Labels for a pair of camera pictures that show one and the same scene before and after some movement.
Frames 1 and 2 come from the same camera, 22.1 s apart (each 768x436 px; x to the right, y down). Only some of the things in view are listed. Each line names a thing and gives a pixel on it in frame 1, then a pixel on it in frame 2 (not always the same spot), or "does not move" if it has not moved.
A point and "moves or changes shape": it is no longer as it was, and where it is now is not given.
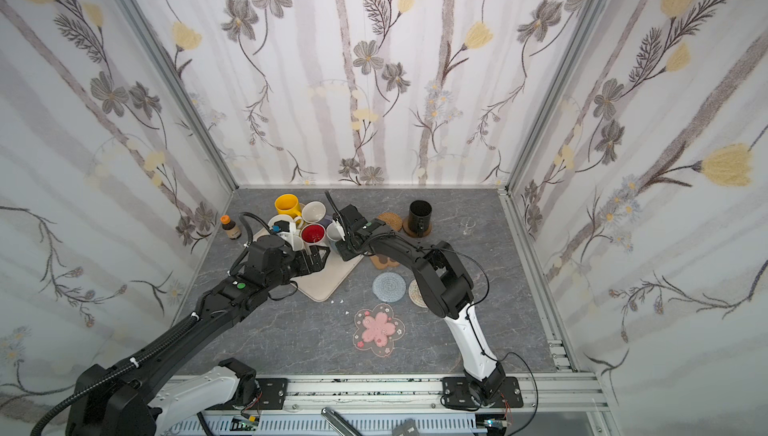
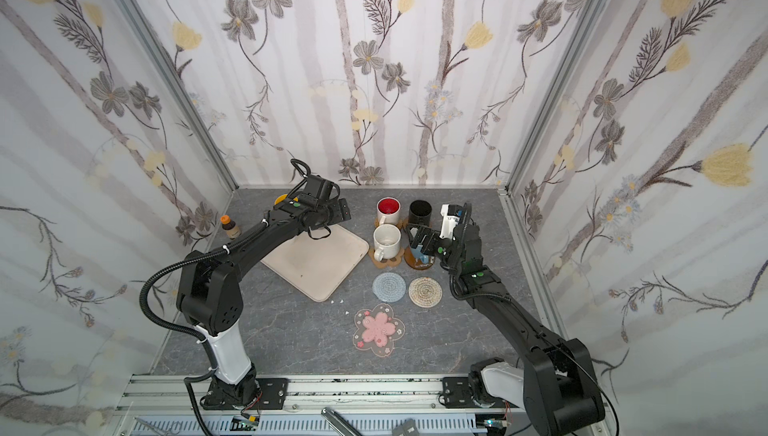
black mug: (419, 217) does not move
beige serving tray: (324, 280) does not move
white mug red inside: (313, 234) to (388, 210)
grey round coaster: (389, 287) does not move
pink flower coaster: (377, 330) does not move
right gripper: (347, 232) to (441, 244)
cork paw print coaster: (382, 261) does not move
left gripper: (315, 258) to (336, 211)
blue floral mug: (333, 232) moves or changes shape
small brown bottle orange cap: (231, 230) does not move
